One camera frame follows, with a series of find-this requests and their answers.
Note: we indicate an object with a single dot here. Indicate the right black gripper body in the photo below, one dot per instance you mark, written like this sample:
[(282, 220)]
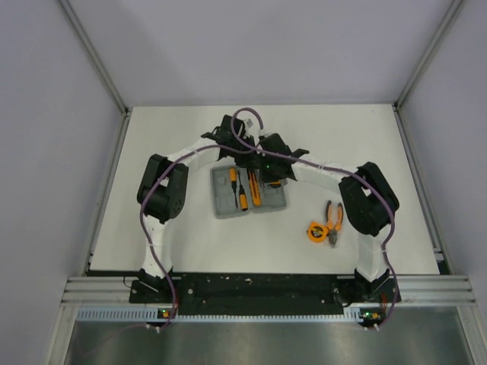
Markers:
[(267, 171)]

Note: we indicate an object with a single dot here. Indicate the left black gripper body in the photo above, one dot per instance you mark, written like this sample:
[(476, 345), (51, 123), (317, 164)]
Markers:
[(243, 159)]

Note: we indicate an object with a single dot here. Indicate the orange black utility knife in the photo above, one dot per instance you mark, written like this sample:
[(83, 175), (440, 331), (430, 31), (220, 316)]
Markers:
[(254, 188)]

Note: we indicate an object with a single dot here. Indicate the grey plastic tool case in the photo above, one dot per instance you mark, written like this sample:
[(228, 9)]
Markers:
[(223, 196)]

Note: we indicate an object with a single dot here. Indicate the orange black screwdriver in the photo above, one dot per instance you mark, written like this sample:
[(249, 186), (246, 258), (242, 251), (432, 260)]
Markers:
[(242, 195), (233, 179)]

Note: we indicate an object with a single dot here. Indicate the orange tape measure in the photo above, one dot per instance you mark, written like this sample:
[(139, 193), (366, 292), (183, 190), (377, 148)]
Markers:
[(317, 232)]

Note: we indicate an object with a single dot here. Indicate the orange handled pliers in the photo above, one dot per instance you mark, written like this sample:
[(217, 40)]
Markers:
[(334, 214)]

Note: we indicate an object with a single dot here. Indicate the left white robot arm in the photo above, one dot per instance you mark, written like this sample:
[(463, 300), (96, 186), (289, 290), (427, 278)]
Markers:
[(162, 191)]

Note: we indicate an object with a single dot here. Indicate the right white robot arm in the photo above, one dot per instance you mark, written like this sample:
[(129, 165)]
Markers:
[(366, 196)]

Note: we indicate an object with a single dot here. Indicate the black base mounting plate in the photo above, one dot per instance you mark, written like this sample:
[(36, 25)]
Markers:
[(262, 294)]

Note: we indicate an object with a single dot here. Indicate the left aluminium corner post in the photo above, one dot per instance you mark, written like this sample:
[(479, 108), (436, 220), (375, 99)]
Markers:
[(92, 54)]

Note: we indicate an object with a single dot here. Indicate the aluminium corner post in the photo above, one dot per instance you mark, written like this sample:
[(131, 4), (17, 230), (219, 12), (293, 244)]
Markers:
[(448, 20), (92, 54)]

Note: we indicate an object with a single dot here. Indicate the aluminium front frame rail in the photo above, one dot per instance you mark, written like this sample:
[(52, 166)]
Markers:
[(415, 290)]

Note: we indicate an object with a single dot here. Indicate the grey slotted cable duct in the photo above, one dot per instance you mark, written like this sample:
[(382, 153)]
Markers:
[(160, 316)]

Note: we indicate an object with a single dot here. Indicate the right aluminium corner post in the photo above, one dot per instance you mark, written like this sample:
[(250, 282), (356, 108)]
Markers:
[(448, 20)]

